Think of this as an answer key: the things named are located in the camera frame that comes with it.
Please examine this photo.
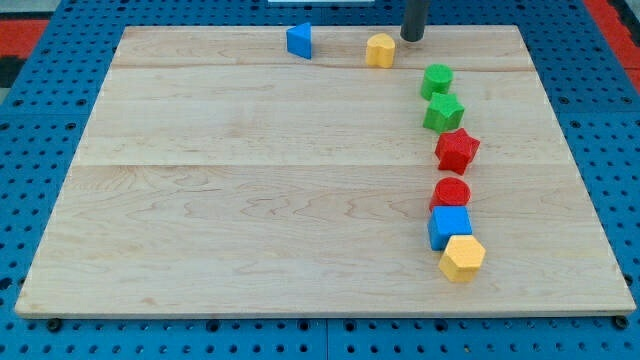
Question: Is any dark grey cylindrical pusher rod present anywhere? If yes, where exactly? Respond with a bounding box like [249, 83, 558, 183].
[400, 0, 431, 42]

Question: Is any red star block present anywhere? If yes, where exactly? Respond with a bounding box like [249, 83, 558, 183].
[435, 128, 481, 175]

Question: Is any yellow hexagon block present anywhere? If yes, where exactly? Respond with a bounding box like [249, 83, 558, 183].
[438, 235, 486, 283]

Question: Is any green star block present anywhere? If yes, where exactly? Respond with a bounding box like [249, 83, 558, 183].
[423, 93, 465, 133]

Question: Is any light wooden board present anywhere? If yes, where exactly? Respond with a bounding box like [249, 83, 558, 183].
[15, 26, 636, 319]

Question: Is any blue triangle block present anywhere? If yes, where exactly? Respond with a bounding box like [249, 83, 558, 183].
[286, 22, 312, 59]

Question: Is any blue cube block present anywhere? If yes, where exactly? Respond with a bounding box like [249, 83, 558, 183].
[427, 206, 473, 251]

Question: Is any green cylinder block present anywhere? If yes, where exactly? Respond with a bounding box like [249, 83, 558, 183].
[420, 64, 453, 100]

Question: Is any red cylinder block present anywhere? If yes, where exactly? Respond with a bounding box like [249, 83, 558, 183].
[429, 177, 471, 211]

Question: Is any yellow heart block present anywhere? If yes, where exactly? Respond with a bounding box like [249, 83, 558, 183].
[365, 33, 396, 68]

